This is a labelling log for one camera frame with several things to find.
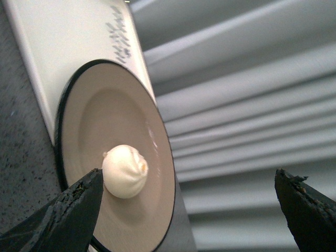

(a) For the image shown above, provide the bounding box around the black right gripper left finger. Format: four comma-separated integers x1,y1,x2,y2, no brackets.
1,169,103,251

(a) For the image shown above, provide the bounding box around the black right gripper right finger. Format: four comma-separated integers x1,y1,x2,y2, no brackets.
275,169,335,251

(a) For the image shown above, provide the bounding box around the white steamed bun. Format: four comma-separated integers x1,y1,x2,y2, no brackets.
102,145,149,199

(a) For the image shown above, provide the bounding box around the cream rectangular serving tray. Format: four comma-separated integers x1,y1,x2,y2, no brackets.
3,1,154,140

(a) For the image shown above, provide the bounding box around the grey pleated curtain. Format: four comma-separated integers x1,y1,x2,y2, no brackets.
130,1,335,251

